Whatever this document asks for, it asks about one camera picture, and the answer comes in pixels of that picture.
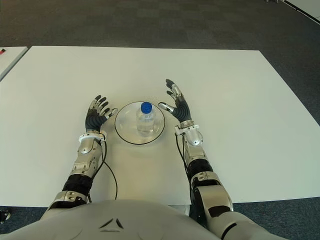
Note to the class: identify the black wheeled stand base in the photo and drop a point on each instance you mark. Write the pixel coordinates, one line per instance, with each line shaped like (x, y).
(3, 215)

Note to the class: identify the right silver black robot arm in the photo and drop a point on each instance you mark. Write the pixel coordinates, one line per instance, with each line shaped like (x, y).
(193, 140)

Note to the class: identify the left silver black robot arm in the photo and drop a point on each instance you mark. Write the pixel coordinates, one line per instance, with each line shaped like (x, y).
(86, 150)

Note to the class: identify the white board edge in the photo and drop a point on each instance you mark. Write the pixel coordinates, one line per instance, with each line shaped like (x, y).
(308, 11)

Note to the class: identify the clear water bottle blue cap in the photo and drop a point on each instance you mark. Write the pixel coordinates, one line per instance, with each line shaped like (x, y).
(145, 122)

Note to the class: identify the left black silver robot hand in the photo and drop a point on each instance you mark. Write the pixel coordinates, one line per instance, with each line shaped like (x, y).
(93, 121)

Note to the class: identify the white plate with black rim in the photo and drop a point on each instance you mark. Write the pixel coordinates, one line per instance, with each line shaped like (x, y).
(125, 125)

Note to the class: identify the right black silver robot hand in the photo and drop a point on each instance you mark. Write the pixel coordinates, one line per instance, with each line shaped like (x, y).
(183, 111)

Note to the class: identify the grey robot torso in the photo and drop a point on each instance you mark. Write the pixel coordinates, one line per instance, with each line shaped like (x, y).
(112, 220)

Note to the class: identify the red and black marker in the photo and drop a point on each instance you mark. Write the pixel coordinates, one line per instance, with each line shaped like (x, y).
(2, 52)

